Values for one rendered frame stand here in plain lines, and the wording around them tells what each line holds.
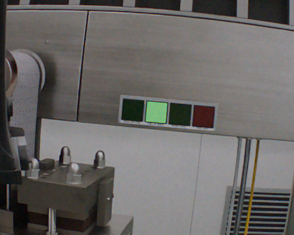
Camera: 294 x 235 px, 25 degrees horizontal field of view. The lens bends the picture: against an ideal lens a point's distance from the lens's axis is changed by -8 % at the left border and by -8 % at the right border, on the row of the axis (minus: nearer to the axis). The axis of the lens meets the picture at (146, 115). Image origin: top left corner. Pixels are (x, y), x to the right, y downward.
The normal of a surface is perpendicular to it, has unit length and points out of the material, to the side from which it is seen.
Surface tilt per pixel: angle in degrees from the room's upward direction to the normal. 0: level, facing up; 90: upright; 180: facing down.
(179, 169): 90
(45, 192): 90
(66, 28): 90
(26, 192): 90
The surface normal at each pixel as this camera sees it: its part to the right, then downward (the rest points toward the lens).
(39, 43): -0.12, 0.04
